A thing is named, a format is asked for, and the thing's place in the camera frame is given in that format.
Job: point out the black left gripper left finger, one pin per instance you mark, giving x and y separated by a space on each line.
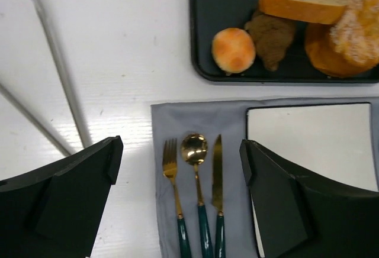
56 210

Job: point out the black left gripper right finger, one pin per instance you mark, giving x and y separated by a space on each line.
303 214

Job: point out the silver metal tongs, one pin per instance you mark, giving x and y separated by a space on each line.
35 76

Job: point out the orange round bread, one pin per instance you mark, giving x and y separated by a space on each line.
323 57

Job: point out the white square plate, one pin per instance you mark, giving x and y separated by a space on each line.
312 176

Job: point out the grey cloth placemat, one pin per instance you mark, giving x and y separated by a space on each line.
192 122

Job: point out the small round bun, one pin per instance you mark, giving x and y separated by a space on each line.
233 50

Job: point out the brown croissant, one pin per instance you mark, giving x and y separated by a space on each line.
272 36

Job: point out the baguette slice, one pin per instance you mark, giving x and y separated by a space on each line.
311 11

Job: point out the black baking tray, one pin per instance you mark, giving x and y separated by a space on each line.
208 17

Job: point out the gold knife green handle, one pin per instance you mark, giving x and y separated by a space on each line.
217 197

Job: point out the gold spoon green handle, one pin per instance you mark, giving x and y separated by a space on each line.
194 149

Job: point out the gold fork green handle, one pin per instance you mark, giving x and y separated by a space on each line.
170 168

